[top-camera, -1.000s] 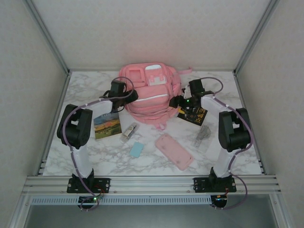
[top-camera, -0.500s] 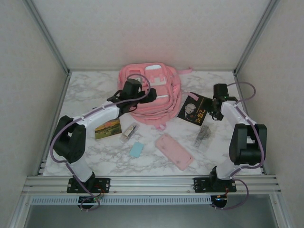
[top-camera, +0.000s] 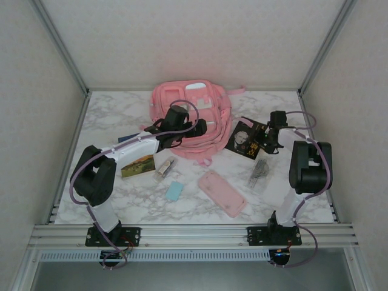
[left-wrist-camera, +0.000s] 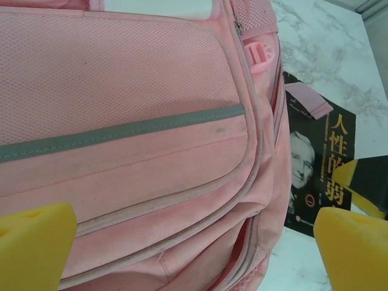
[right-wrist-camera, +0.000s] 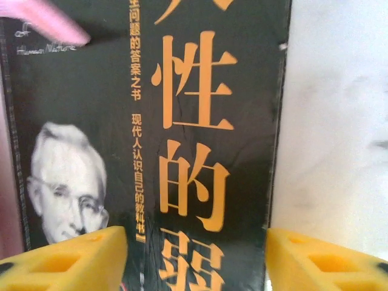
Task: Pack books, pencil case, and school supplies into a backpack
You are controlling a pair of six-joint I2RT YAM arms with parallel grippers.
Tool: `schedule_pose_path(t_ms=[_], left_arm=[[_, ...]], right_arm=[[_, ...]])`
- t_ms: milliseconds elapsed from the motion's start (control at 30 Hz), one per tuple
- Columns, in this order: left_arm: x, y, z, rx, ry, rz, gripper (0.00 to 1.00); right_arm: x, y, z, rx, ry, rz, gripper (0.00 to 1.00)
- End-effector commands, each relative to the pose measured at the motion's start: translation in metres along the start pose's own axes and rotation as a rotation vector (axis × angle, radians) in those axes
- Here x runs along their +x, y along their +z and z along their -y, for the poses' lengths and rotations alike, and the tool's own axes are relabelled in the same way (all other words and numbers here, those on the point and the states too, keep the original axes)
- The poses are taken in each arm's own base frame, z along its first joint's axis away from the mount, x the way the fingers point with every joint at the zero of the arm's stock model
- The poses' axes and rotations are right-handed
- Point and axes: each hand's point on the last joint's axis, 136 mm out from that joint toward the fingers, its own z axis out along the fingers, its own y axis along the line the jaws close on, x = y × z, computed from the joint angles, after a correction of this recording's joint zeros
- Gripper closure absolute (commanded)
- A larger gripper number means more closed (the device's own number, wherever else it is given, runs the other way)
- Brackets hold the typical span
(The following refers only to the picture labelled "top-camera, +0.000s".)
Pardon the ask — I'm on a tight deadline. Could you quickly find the dark blue book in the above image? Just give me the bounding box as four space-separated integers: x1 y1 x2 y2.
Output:
117 133 142 144

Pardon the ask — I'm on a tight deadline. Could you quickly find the black book with portrait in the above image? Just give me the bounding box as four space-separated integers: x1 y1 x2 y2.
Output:
224 116 269 161

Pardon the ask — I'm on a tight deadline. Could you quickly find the white slotted cable duct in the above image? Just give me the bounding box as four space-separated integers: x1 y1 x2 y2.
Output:
39 250 271 262

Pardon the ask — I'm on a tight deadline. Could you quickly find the pink pencil case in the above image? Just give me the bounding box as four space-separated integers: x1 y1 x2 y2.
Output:
197 170 247 218

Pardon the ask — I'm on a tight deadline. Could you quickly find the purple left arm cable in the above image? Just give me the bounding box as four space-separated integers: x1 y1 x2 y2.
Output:
69 99 200 270

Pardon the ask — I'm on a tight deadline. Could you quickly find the aluminium frame post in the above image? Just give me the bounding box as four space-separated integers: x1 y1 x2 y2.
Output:
298 0 360 96
32 0 92 95

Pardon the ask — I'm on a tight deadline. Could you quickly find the light blue eraser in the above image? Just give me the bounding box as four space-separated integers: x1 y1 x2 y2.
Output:
166 181 184 201

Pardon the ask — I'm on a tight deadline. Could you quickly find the pink backpack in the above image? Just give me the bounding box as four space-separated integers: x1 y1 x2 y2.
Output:
150 79 247 167

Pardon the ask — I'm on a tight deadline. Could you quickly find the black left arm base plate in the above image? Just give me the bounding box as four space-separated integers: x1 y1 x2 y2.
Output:
85 226 142 247

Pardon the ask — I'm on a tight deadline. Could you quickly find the aluminium side rail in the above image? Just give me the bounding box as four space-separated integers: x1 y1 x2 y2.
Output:
296 89 340 224
45 89 92 225

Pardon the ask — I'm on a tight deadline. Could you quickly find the aluminium rail beam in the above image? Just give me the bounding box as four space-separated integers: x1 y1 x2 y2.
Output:
28 223 360 250

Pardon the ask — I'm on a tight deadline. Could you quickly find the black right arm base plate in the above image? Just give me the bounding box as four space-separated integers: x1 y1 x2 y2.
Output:
247 226 303 246

